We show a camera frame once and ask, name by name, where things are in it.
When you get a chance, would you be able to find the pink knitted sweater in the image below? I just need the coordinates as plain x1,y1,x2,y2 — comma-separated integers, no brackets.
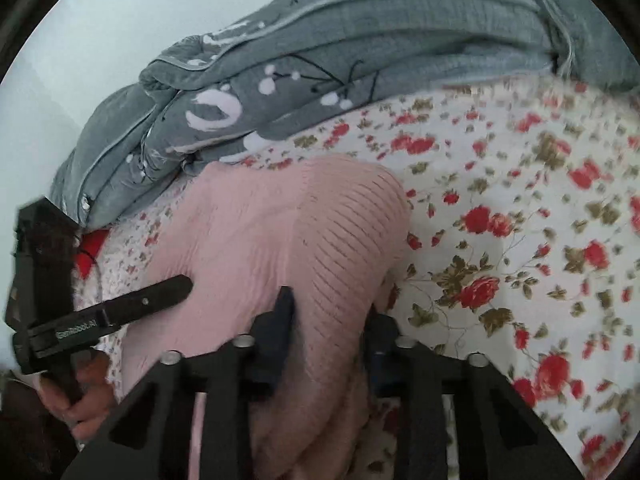
122,156,409,479

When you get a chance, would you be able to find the person's left hand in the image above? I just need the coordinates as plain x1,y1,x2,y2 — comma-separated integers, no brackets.
37,351,117,442

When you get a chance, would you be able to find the red pillow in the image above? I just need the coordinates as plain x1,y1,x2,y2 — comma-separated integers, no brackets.
75,229,110,280

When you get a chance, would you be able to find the floral bed sheet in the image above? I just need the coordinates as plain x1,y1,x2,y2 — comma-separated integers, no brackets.
76,77,639,479

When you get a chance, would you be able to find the grey printed quilt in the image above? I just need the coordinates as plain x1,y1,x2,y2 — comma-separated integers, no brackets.
49,0,639,231

